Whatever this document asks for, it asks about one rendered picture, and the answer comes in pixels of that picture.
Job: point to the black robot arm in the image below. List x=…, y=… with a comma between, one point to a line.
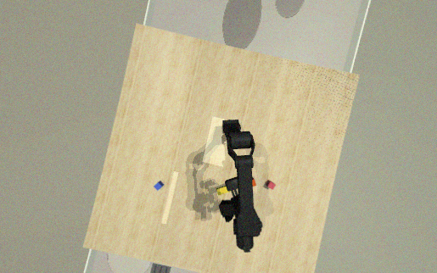
x=246, y=224

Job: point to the yellow bar with black and red end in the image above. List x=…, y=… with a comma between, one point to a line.
x=221, y=190

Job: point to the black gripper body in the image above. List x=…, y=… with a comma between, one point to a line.
x=232, y=184

